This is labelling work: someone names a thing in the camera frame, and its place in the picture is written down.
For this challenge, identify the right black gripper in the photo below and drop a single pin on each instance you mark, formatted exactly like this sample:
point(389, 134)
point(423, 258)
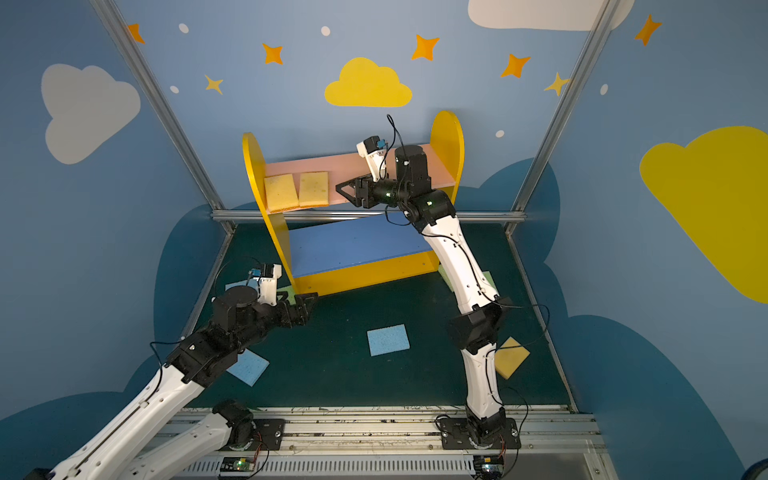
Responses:
point(363, 191)

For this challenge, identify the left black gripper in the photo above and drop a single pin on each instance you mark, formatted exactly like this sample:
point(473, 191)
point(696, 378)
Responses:
point(291, 309)

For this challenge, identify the yellow sponge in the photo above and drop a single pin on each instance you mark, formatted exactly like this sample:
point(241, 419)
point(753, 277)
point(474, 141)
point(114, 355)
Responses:
point(281, 193)
point(314, 189)
point(509, 357)

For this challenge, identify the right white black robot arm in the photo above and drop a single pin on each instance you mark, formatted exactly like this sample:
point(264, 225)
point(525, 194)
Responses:
point(432, 214)

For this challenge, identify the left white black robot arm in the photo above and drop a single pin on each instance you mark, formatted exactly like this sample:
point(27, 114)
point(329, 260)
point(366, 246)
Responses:
point(241, 316)

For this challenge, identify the green sponge left upper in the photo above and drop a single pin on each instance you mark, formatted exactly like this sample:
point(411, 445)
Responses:
point(286, 294)

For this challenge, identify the green sponge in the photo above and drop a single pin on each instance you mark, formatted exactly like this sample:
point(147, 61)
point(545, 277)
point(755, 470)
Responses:
point(445, 277)
point(489, 279)
point(286, 294)

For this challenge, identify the blue sponge far left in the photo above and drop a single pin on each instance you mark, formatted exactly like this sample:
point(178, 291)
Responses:
point(235, 284)

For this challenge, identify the blue sponge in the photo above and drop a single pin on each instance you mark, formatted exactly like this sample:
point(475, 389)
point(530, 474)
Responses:
point(235, 284)
point(388, 340)
point(249, 367)

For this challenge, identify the blue sponge near left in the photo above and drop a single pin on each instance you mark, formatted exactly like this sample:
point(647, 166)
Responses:
point(249, 367)

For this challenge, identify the blue sponge centre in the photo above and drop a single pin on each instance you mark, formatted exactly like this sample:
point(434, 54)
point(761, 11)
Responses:
point(388, 340)

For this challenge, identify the green sponge right inner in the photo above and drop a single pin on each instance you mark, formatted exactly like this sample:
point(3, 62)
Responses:
point(445, 277)

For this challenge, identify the green sponge right outer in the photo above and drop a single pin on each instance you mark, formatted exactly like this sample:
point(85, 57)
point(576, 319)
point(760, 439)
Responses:
point(489, 279)

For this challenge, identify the left green circuit board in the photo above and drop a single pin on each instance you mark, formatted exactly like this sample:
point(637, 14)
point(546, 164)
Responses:
point(236, 466)

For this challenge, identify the green circuit board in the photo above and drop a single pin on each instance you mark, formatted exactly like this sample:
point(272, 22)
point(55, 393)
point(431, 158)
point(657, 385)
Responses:
point(488, 467)
point(236, 466)

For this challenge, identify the right green circuit board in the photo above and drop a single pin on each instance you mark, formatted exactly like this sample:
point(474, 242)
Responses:
point(488, 467)

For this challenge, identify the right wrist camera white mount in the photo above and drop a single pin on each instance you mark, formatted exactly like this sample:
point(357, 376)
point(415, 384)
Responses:
point(374, 151)

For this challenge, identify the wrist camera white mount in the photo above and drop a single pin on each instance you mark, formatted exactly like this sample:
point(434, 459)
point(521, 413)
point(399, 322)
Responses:
point(264, 279)
point(374, 151)

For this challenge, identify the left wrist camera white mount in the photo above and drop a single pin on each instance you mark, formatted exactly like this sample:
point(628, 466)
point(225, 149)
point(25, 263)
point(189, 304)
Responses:
point(264, 279)

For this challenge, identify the rear aluminium frame bar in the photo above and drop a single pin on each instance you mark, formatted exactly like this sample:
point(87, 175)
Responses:
point(250, 216)

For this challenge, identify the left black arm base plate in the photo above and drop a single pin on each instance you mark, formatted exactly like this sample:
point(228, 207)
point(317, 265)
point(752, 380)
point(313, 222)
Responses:
point(249, 434)

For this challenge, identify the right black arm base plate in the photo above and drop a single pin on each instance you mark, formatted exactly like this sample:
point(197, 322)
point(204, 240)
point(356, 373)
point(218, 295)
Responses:
point(466, 434)

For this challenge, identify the left aluminium frame post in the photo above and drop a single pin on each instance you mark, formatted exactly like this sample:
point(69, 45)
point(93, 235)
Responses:
point(114, 23)

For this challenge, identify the aluminium frame post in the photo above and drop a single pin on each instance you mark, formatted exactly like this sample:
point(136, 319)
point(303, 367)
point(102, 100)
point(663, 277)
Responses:
point(588, 57)
point(114, 23)

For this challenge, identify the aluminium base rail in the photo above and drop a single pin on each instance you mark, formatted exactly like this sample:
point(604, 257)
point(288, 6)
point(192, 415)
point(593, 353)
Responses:
point(375, 443)

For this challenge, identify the right aluminium frame post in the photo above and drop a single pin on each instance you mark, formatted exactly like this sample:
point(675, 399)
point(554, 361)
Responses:
point(588, 57)

